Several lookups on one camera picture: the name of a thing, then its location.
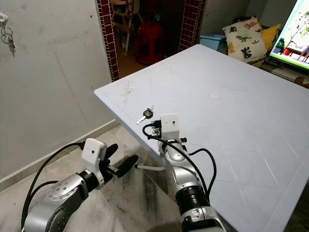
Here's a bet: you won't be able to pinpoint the white plastic table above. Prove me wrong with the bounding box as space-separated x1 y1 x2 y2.
94 44 309 232

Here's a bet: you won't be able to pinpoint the red plastic stool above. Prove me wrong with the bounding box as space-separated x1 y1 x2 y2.
134 22 165 66

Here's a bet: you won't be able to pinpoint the maroon tiled pillar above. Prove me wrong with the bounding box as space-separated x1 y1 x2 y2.
97 0 120 82
179 0 206 53

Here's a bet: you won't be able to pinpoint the blue plastic bin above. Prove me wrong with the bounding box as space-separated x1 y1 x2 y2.
199 34 226 53

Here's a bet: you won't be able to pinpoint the wooden chair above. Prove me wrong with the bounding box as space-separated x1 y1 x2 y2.
110 0 133 55

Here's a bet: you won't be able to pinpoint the dinosaur print pillow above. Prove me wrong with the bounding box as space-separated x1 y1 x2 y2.
222 16 267 61

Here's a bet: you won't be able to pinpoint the yellow pillow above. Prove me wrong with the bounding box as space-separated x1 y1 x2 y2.
261 24 281 51

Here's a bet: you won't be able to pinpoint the flat screen television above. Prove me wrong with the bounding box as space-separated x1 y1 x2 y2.
269 0 309 71

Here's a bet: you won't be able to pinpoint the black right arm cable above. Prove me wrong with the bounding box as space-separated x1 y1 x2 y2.
142 123 218 200

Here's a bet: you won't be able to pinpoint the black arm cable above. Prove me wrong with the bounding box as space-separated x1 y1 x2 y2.
142 123 218 200
21 142 85 230

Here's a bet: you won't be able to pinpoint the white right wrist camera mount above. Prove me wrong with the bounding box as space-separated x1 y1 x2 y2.
160 114 181 142

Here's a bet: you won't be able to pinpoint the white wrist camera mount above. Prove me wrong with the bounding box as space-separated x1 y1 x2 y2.
160 114 181 142
83 138 108 171

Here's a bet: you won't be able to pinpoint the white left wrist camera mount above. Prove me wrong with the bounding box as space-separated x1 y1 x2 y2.
83 138 108 171

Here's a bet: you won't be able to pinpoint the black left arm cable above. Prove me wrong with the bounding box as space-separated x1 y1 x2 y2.
21 142 85 230

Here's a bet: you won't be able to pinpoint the silver keys on ring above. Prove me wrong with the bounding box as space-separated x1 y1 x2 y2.
1 26 16 53

